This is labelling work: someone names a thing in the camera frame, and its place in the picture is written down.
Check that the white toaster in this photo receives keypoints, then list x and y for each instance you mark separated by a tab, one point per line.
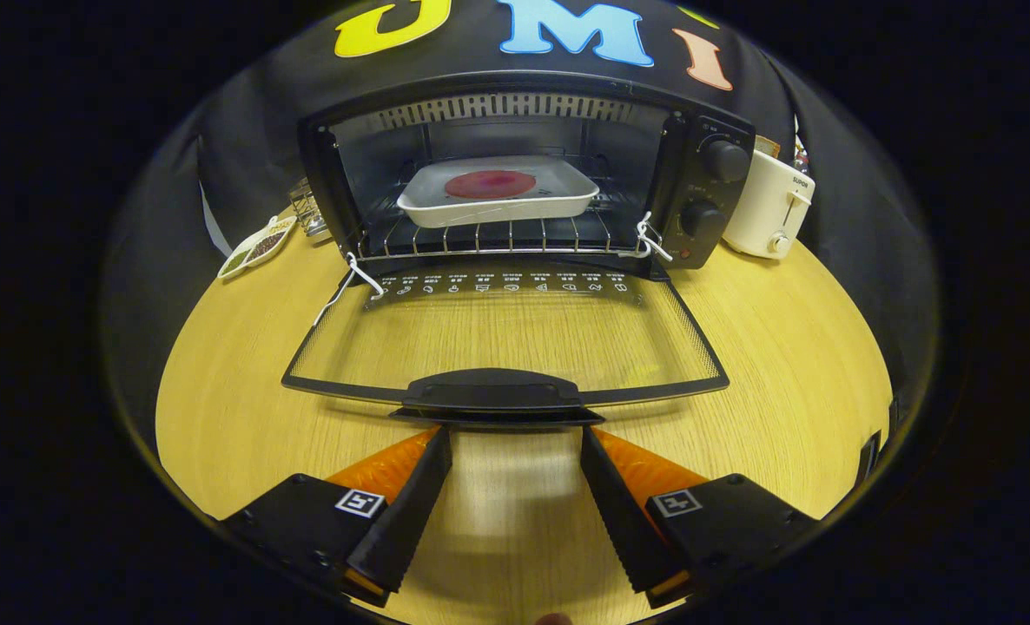
767	208

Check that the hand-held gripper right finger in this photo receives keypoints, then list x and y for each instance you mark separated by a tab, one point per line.
623	521

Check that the black toaster oven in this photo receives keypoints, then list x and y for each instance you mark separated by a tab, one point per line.
706	208

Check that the brown bread slice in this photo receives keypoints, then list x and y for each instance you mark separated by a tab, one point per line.
767	146

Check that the pink ham slice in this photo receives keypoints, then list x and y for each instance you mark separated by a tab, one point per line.
491	184

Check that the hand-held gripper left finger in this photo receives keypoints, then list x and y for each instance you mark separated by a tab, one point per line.
411	512

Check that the white divided dish of beans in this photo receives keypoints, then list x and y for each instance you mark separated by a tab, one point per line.
259	247

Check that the white square plate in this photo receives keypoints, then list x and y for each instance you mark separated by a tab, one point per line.
498	211

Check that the black backdrop cloth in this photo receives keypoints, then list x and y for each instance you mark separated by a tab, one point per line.
246	156

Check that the metal oven rack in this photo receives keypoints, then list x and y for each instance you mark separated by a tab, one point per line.
498	241

